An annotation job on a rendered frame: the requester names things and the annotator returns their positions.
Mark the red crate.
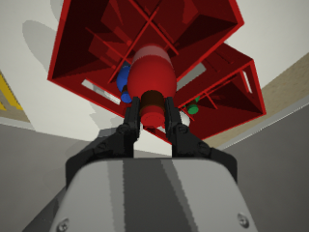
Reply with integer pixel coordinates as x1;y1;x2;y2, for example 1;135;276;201
50;0;244;110
173;43;267;140

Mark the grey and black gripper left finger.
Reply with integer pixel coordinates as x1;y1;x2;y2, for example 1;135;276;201
66;97;141;191

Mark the dark blue bottle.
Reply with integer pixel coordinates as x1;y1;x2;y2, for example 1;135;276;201
116;61;132;103

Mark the green bottle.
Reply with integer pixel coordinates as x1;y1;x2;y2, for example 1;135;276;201
184;96;200;114

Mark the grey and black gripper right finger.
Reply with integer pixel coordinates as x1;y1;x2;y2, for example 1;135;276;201
164;97;238;185

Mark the dark red bottle with pink label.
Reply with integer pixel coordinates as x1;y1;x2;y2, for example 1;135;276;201
126;43;177;129

